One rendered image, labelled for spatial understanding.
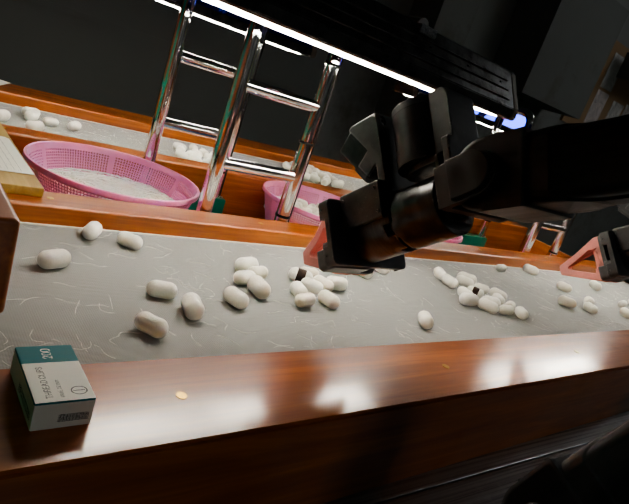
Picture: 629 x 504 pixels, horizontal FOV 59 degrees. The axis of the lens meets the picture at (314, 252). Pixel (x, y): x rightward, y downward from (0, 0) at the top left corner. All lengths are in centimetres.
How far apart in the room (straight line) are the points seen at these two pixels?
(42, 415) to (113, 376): 8
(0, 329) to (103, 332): 8
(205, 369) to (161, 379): 4
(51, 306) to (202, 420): 21
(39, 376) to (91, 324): 16
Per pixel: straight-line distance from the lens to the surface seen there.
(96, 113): 144
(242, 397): 44
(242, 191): 122
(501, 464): 72
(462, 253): 125
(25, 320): 53
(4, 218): 40
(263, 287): 67
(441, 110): 50
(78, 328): 53
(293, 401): 46
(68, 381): 38
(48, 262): 62
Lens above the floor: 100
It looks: 16 degrees down
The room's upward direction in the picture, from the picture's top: 20 degrees clockwise
